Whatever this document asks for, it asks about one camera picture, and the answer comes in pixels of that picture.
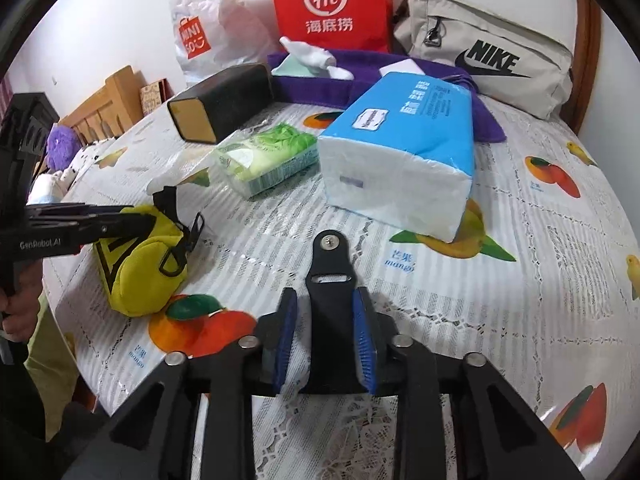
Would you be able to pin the white plastic shopping bag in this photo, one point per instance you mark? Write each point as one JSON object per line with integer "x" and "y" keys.
{"x": 225, "y": 10}

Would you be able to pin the purple towel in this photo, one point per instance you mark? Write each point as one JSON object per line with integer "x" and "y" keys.
{"x": 310, "y": 92}

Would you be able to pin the green blanket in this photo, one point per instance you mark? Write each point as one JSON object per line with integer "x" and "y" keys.
{"x": 50, "y": 360}

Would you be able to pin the mint green cloth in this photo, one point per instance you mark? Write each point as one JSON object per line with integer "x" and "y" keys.
{"x": 291, "y": 67}

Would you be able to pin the white cloth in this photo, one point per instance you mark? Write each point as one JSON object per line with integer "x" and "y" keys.
{"x": 310, "y": 55}

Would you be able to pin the person's dark pants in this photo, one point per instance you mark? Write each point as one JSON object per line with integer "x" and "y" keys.
{"x": 40, "y": 435}

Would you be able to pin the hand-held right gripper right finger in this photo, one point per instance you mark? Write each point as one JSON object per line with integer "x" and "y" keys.
{"x": 363, "y": 342}

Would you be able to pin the dark box with gold end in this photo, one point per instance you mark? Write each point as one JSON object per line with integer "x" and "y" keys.
{"x": 225, "y": 90}

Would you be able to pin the fruit print tablecloth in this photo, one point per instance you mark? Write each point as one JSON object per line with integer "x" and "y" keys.
{"x": 525, "y": 260}

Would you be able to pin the purple plush toy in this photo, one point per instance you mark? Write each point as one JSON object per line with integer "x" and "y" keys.
{"x": 62, "y": 145}

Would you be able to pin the beige waist bag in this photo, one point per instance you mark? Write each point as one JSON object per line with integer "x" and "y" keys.
{"x": 475, "y": 25}

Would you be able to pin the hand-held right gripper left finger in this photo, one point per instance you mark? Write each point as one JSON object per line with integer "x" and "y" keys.
{"x": 285, "y": 342}

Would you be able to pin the blue tissue pack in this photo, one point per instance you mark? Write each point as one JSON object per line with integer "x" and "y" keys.
{"x": 395, "y": 160}

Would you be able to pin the green wet wipes packet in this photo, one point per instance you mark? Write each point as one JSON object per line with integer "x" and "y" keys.
{"x": 265, "y": 160}

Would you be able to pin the white plush toy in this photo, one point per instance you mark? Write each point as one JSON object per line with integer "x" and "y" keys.
{"x": 50, "y": 185}

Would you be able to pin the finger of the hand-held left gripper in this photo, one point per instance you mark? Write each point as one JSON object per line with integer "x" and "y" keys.
{"x": 125, "y": 225}

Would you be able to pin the wooden headboard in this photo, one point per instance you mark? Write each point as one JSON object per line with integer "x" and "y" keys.
{"x": 120, "y": 90}

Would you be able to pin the person's left hand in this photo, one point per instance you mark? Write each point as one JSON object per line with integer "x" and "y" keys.
{"x": 22, "y": 305}

